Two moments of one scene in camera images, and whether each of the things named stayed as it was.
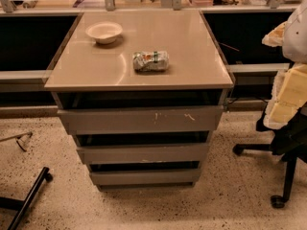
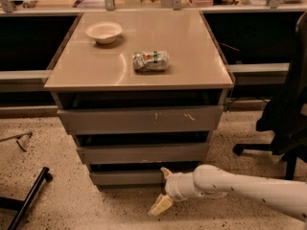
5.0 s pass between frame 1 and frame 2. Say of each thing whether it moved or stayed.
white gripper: moved
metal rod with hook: stayed
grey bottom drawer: stayed
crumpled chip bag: stayed
